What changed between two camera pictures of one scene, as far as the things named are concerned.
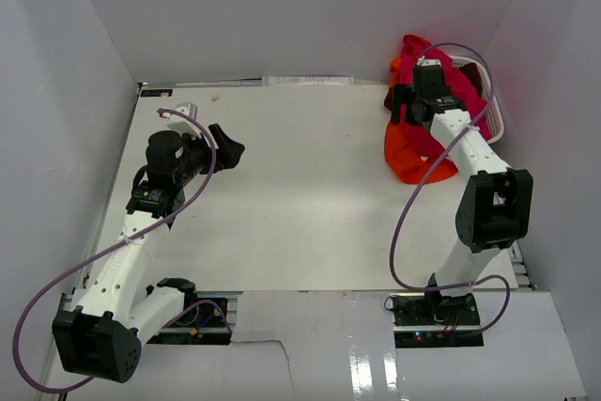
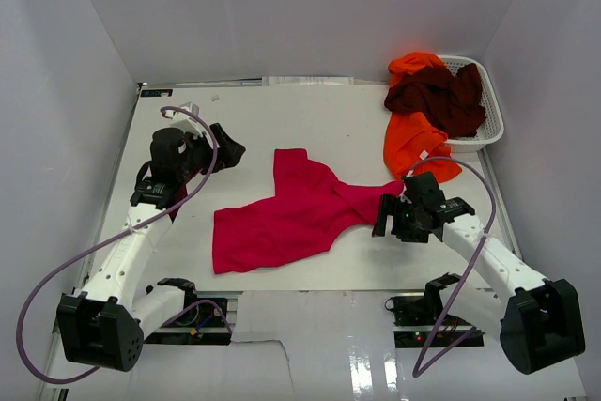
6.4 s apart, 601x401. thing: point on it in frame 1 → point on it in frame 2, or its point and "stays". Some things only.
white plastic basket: (493, 114) stays
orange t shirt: (408, 154) stays
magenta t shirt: (462, 81) → (309, 205)
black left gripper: (229, 151) stays
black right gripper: (403, 95) → (392, 205)
